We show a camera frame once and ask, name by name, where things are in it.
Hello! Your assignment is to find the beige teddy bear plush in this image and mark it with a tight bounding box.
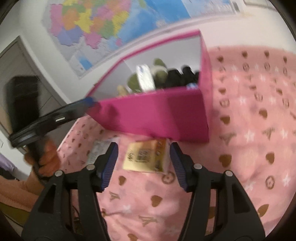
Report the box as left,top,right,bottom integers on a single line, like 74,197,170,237
117,85,130,96

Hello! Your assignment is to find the clear plastic mask packet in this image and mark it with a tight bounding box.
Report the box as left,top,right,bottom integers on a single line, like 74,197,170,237
136,65,156,92

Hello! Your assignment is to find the green frog plush toy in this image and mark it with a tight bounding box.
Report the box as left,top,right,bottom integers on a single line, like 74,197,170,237
127,58,168,93

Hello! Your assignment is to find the yellow tissue pack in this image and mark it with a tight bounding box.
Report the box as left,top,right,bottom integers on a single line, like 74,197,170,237
122,138,170,174

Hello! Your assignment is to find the black scrunchie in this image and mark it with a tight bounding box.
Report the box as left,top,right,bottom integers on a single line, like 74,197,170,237
164,65,200,88

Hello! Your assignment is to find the blue checked scrunchie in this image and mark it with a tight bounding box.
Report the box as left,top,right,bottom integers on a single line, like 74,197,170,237
186,83,199,89

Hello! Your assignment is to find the pink sleeve forearm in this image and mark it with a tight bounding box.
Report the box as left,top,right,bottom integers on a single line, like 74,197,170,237
0,171,44,212

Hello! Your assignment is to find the grey door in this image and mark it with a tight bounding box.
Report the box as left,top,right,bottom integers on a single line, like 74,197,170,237
0,36,70,140

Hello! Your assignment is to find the pink cardboard box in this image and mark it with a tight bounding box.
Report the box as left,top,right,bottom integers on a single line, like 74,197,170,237
88,30,213,143

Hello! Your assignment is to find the pink patterned table cloth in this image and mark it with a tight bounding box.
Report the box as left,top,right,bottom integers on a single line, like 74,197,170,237
57,46,295,240

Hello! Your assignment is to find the colourful wall map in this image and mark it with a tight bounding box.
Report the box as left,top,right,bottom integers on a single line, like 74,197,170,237
42,0,235,77

